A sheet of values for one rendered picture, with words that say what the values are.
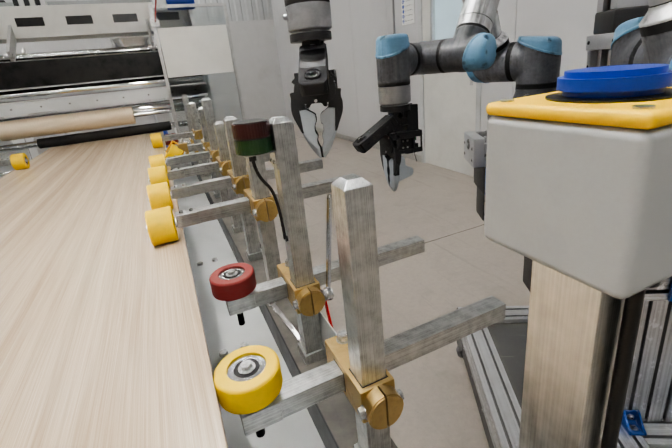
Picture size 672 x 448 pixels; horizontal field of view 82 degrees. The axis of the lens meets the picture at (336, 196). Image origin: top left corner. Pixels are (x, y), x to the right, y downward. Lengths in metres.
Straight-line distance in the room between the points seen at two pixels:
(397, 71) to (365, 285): 0.57
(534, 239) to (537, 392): 0.10
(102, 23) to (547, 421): 3.41
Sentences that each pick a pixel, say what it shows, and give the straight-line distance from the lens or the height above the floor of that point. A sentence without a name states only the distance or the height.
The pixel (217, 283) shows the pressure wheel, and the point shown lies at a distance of 0.72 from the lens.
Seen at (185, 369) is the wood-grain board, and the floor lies 0.90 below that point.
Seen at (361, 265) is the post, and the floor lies 1.03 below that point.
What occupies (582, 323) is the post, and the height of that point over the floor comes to 1.12.
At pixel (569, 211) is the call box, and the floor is 1.18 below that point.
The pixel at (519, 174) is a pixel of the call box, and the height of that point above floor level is 1.19.
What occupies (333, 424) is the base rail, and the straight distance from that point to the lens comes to 0.72.
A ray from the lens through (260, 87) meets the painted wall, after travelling 9.78.
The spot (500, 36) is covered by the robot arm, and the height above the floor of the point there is 1.28.
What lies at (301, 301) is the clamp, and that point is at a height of 0.86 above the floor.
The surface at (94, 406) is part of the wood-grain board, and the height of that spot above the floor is 0.90.
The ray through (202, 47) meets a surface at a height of 1.46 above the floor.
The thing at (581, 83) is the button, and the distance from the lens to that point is 0.19.
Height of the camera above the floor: 1.24
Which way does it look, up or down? 19 degrees down
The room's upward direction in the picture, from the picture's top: 6 degrees counter-clockwise
